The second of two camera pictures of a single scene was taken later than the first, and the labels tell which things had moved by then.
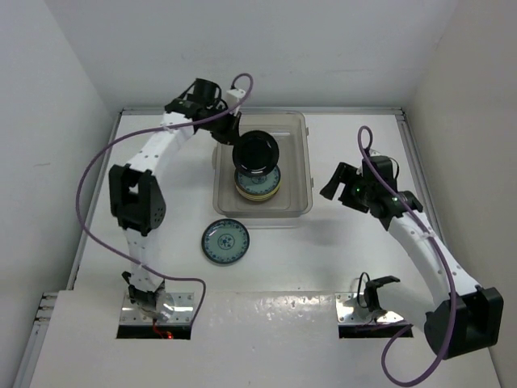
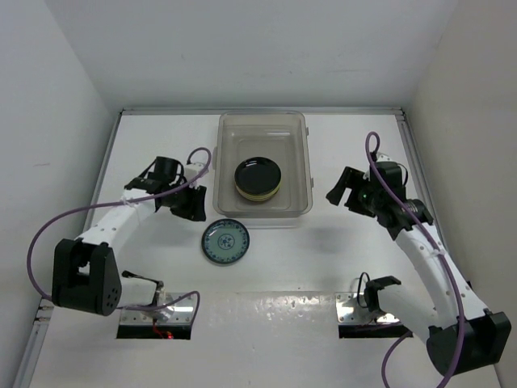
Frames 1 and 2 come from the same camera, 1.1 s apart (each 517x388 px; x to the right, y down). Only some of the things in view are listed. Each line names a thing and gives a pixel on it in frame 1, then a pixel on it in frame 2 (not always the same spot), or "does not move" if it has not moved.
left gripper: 229,133 -> 192,212
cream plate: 255,199 does not move
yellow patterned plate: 254,196 does not move
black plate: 255,153 -> 258,175
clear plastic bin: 295,198 does not move
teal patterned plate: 224,241 does not move
